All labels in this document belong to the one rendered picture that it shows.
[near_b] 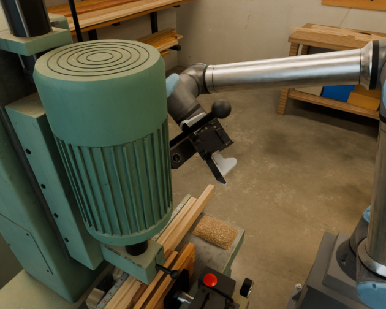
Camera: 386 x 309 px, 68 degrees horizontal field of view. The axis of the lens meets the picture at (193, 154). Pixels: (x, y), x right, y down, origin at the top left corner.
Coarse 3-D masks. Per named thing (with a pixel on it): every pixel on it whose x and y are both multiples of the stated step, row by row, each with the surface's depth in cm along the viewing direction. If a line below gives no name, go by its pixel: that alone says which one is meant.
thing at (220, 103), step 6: (216, 102) 50; (222, 102) 50; (228, 102) 50; (216, 108) 50; (222, 108) 49; (228, 108) 50; (210, 114) 52; (216, 114) 50; (222, 114) 50; (228, 114) 50; (204, 120) 54; (210, 120) 53; (192, 126) 56; (198, 126) 55; (186, 132) 58; (192, 132) 57; (174, 138) 61; (180, 138) 59; (174, 144) 61
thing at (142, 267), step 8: (152, 240) 67; (104, 248) 67; (112, 248) 66; (120, 248) 66; (152, 248) 66; (160, 248) 66; (104, 256) 70; (112, 256) 67; (120, 256) 65; (128, 256) 64; (136, 256) 64; (144, 256) 64; (152, 256) 64; (160, 256) 66; (120, 264) 67; (128, 264) 65; (136, 264) 63; (144, 264) 62; (152, 264) 64; (160, 264) 68; (128, 272) 67; (136, 272) 65; (144, 272) 63; (152, 272) 65; (144, 280) 65
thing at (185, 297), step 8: (184, 272) 69; (176, 280) 67; (184, 280) 69; (176, 288) 66; (184, 288) 71; (168, 296) 64; (176, 296) 67; (184, 296) 68; (168, 304) 64; (176, 304) 69
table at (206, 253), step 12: (192, 228) 91; (240, 228) 91; (192, 240) 87; (204, 240) 87; (240, 240) 89; (204, 252) 84; (216, 252) 84; (228, 252) 84; (204, 264) 81; (216, 264) 81; (228, 264) 82; (192, 276) 78
